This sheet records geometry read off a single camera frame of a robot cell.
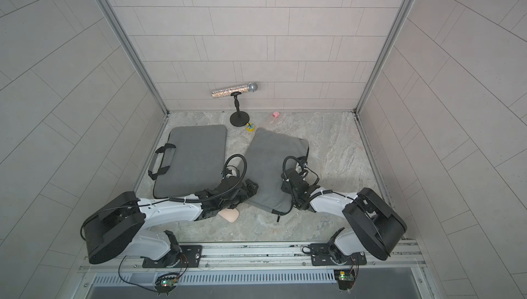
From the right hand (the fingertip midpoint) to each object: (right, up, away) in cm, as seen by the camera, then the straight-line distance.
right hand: (286, 181), depth 91 cm
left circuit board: (-40, -26, -27) cm, 55 cm away
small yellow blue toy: (-18, +25, +17) cm, 35 cm away
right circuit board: (+18, -26, -23) cm, 39 cm away
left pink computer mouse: (-23, -10, -11) cm, 28 cm away
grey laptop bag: (-43, +10, +1) cm, 44 cm away
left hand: (-12, -2, -7) cm, 14 cm away
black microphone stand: (-25, +30, +21) cm, 44 cm away
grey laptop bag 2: (-9, +12, +4) cm, 16 cm away
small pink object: (-4, +32, +23) cm, 40 cm away
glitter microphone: (-16, +44, +5) cm, 47 cm away
